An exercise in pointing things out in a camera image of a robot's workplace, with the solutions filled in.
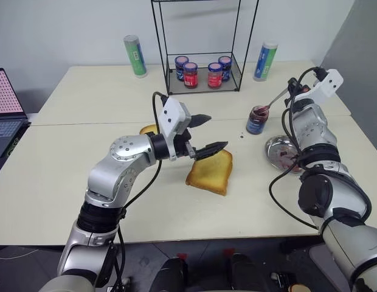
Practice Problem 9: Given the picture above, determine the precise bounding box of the dark rounded shape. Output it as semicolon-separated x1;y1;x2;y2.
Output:
151;252;190;292
223;248;263;292

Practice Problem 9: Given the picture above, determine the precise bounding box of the green cylindrical can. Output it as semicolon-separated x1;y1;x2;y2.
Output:
123;34;148;79

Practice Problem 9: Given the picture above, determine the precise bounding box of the small bread piece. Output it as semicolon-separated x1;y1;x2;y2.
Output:
139;123;157;136

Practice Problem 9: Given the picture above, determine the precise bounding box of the blue cylindrical can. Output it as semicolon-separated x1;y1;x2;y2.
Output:
252;41;279;82

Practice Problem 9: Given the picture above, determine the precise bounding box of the toasted bread slice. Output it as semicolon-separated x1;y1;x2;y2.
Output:
185;148;233;197

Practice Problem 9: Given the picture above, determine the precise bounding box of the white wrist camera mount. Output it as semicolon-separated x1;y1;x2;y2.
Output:
159;97;189;161
293;69;344;103

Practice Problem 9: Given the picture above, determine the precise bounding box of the red label jam jar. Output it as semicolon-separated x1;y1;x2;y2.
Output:
207;62;223;89
182;62;198;89

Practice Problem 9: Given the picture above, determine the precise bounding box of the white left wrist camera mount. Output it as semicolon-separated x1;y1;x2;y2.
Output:
159;97;189;161

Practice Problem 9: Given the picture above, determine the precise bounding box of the white floor cable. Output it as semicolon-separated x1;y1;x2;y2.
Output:
0;246;40;261

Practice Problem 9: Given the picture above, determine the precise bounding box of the round metal dish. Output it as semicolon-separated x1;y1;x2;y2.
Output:
265;135;302;171

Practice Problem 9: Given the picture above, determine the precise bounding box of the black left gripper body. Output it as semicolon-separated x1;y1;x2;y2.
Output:
173;102;198;159

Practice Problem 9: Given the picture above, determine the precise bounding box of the open jam jar blue label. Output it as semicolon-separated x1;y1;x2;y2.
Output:
246;105;270;135

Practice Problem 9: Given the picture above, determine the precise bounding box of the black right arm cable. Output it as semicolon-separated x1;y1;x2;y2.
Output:
268;66;328;232

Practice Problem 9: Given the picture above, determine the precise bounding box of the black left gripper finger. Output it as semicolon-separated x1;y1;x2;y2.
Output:
194;141;229;161
188;114;213;129

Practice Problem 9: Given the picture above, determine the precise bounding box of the black laptop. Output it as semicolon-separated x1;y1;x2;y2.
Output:
0;68;32;177

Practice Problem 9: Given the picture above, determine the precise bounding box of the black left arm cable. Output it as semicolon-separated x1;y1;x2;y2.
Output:
114;91;171;292

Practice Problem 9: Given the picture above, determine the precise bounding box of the metal spoon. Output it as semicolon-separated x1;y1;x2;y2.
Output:
257;88;291;115

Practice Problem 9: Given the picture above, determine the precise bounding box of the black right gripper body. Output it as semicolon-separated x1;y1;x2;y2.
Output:
290;77;311;99

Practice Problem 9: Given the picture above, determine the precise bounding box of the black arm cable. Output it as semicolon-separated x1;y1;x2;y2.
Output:
114;91;171;292
268;66;328;232

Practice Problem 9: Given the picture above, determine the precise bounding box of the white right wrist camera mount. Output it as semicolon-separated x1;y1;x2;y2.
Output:
293;69;344;103

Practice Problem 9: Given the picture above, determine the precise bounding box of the black wire rack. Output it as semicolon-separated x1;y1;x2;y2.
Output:
151;0;260;96

